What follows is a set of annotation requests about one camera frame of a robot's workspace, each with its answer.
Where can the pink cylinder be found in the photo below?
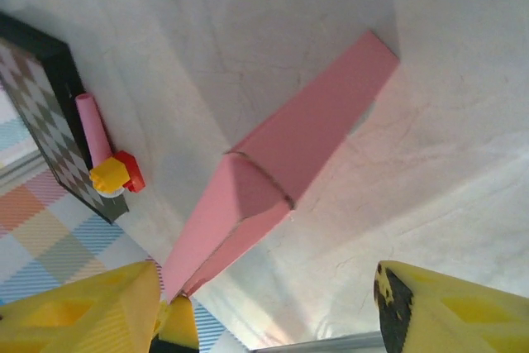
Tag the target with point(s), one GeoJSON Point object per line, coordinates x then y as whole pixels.
{"type": "Point", "coordinates": [93, 130]}

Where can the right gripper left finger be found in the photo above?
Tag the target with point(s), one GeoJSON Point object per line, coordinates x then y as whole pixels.
{"type": "Point", "coordinates": [82, 320]}

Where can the yellow toy block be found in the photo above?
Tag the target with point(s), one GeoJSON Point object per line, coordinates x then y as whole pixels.
{"type": "Point", "coordinates": [108, 173]}

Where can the red toy block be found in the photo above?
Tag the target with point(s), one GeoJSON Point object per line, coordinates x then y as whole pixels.
{"type": "Point", "coordinates": [134, 173]}

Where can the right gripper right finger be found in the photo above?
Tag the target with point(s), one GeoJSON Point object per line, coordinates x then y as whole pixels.
{"type": "Point", "coordinates": [454, 320]}

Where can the small white round cap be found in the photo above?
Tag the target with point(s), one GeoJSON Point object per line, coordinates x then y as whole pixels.
{"type": "Point", "coordinates": [111, 194]}

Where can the black and white checkerboard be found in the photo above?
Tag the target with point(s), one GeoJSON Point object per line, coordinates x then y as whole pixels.
{"type": "Point", "coordinates": [41, 113]}

